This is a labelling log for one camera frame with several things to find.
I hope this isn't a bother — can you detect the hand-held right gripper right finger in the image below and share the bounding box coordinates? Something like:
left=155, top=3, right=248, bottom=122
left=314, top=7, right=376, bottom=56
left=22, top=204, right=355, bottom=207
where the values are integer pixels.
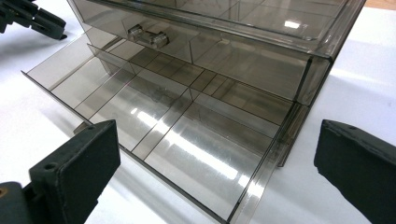
left=313, top=119, right=396, bottom=224

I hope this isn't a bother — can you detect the smoked transparent drawer cabinet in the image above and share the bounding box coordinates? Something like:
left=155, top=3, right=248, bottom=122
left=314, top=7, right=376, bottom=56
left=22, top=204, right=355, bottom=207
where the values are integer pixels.
left=66, top=0, right=368, bottom=169

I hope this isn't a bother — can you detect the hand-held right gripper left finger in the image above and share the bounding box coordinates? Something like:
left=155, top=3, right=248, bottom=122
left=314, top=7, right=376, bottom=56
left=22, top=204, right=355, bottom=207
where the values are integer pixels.
left=28, top=119, right=122, bottom=224

